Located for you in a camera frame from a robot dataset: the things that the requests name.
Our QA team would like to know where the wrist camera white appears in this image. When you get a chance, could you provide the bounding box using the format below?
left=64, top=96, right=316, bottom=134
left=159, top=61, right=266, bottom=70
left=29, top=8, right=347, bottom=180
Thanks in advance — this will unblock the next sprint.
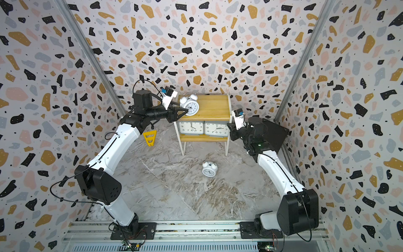
left=232, top=108, right=246, bottom=130
left=162, top=86, right=178, bottom=110

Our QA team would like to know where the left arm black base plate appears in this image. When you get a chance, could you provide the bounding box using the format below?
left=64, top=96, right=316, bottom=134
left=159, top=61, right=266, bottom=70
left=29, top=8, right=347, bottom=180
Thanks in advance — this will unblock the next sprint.
left=110, top=222, right=157, bottom=240

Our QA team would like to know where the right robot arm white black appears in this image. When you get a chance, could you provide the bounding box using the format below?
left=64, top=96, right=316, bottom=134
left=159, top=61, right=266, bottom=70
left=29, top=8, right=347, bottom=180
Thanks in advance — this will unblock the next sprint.
left=227, top=110, right=319, bottom=237

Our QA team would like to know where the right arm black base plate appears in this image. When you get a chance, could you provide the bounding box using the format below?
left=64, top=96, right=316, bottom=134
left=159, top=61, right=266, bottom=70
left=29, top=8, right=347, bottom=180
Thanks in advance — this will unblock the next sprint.
left=239, top=220, right=284, bottom=239

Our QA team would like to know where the black flat case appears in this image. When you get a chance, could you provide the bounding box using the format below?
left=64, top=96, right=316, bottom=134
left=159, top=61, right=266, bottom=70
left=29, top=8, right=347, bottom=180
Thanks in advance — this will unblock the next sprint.
left=262, top=118, right=290, bottom=153

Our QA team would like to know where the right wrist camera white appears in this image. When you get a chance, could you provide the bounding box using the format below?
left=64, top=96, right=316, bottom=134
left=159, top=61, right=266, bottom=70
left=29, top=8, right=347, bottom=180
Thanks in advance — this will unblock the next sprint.
left=232, top=108, right=246, bottom=130

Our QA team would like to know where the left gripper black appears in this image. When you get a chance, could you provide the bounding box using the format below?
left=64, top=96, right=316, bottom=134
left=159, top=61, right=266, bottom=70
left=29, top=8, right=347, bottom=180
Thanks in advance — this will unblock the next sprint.
left=146, top=102, right=188, bottom=125

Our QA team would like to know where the wooden two-tier shelf white frame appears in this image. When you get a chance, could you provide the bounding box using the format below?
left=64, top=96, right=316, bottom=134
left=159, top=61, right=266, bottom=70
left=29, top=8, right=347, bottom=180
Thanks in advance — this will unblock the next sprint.
left=174, top=92, right=233, bottom=155

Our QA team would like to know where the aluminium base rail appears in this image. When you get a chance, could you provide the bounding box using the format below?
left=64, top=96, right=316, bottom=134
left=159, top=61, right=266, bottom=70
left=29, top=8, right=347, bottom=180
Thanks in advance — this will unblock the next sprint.
left=61, top=220, right=333, bottom=252

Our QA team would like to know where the yellow plastic triangular piece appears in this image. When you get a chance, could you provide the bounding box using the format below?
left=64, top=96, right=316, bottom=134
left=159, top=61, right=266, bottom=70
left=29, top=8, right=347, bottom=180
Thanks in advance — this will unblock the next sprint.
left=143, top=130, right=157, bottom=147

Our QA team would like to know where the white twin-bell alarm clock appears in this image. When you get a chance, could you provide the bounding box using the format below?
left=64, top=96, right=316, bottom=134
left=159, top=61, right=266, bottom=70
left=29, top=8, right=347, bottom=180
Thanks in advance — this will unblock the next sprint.
left=179, top=94, right=200, bottom=116
left=202, top=161, right=218, bottom=177

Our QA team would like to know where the grey rectangular alarm clock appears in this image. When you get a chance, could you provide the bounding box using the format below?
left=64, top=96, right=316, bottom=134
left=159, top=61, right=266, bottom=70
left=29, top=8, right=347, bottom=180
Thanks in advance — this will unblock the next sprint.
left=178, top=121, right=204, bottom=135
left=204, top=121, right=229, bottom=138

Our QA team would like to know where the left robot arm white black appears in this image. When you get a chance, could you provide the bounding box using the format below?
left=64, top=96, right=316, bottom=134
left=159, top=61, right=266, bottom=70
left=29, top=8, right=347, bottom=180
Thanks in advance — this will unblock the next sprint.
left=75, top=87, right=187, bottom=227

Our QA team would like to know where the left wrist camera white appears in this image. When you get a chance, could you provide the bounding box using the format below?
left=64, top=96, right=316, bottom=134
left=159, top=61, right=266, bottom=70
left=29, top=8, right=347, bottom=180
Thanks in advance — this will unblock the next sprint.
left=162, top=86, right=178, bottom=110

